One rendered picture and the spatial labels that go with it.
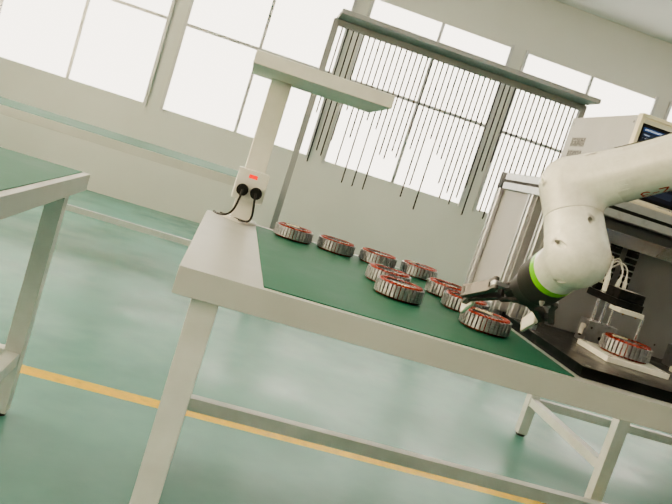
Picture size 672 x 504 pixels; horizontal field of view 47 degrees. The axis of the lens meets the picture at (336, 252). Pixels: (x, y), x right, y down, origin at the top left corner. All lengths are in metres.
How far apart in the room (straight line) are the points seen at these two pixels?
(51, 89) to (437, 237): 4.18
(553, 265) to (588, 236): 0.07
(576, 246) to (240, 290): 0.57
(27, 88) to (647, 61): 6.38
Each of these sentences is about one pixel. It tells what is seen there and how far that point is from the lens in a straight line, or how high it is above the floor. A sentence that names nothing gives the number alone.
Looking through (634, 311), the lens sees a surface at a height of 0.88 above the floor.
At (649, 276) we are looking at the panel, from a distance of 2.12.
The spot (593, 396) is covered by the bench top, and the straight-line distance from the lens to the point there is 1.54.
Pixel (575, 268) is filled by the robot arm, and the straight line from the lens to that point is 1.31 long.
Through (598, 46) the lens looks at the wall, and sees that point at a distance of 8.86.
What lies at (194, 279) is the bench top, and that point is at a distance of 1.34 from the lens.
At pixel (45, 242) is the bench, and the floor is 0.53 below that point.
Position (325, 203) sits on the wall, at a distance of 8.05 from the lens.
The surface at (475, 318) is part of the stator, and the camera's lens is 1.65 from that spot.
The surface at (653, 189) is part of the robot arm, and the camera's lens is 1.35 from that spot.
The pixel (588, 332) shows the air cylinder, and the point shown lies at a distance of 1.94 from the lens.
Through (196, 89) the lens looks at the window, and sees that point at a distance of 8.00.
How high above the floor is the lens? 0.99
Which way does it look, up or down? 6 degrees down
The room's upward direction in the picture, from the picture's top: 18 degrees clockwise
